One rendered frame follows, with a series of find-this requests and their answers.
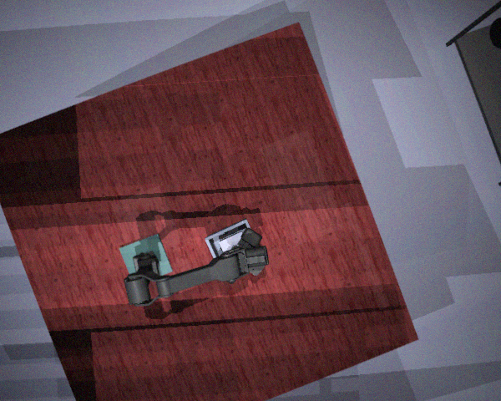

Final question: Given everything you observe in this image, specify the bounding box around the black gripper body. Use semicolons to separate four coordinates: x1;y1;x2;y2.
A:
232;228;262;249

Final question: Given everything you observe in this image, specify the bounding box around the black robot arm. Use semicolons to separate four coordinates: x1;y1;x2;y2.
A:
124;246;269;307

